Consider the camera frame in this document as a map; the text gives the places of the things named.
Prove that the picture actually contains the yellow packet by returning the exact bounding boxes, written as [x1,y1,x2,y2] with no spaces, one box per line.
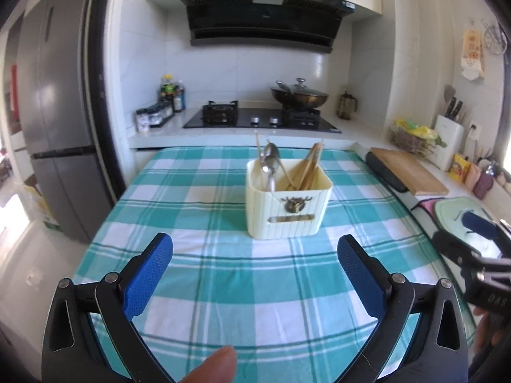
[447,154,468,183]

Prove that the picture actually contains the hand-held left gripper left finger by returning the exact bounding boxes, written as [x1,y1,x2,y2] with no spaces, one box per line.
[42,232,174,383]

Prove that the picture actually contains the wooden cutting board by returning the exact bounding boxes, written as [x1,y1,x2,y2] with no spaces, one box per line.
[369,147,450,196]

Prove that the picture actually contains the dark sauce bottle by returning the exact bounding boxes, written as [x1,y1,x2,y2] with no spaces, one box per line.
[174,80,187,112]

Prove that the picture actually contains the wire wall ornament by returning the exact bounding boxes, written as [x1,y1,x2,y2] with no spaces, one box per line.
[481,19,506,55]

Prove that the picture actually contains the cream ribbed utensil holder box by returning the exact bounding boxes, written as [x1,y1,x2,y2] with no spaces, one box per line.
[245,159,333,240]

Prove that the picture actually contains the black-handled knives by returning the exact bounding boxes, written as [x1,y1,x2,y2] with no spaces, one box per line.
[443,86,464,123]

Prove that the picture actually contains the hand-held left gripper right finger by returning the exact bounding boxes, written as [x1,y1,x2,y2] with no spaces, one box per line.
[335,235,469,383]

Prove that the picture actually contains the silver metal spoon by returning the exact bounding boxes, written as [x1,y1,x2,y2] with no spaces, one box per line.
[261,142,281,177]
[259,160,277,192]

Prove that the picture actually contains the red hanging cloth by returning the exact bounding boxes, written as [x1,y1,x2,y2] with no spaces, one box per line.
[10,64,20,123]

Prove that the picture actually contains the dark wok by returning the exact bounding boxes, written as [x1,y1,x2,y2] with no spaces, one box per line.
[270,86,330,111]

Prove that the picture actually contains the black tray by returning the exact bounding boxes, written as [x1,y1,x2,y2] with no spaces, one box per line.
[365,152,410,193]

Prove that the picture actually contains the teal plaid tablecloth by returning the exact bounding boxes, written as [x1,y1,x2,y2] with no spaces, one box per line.
[74,146,477,372]

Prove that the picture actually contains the person's right hand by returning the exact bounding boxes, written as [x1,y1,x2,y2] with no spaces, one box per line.
[473,307,503,354]

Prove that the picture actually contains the yellow-capped oil bottle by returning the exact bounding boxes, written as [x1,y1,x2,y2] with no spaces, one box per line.
[160,74,176,112]

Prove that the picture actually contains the rack of spice jars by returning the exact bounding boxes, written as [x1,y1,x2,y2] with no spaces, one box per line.
[146,101,173,127]

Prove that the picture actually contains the black range hood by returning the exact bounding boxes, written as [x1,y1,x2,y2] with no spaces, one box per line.
[178,0,356,54]

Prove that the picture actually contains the glass pitcher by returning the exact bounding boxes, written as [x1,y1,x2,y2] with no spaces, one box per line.
[337,90,358,121]

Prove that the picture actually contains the black gas stove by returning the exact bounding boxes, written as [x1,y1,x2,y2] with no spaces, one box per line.
[183,101,342,133]

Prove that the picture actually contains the wire basket with produce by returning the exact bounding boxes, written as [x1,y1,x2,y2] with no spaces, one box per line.
[391,118,446,156]

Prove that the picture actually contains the hanging wall cloth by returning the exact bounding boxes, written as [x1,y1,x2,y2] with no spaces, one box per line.
[461,28,486,81]

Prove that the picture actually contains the person's left hand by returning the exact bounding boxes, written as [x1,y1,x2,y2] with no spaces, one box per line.
[183,346,237,383]

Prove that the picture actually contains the grey refrigerator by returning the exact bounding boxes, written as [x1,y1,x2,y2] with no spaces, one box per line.
[16,0,121,245]

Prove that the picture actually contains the pink cups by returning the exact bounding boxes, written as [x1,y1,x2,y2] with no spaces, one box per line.
[465,163,496,199]

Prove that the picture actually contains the yellow cardboard box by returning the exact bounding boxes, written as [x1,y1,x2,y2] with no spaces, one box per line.
[24,184,61,231]

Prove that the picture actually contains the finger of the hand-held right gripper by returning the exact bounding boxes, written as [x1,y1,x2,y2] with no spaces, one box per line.
[462,211,511,258]
[433,229,482,266]

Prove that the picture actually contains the white knife block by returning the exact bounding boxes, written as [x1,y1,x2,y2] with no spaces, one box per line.
[433,114,465,171]

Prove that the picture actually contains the pink cloth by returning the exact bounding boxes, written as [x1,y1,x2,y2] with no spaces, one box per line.
[410,196,437,219]

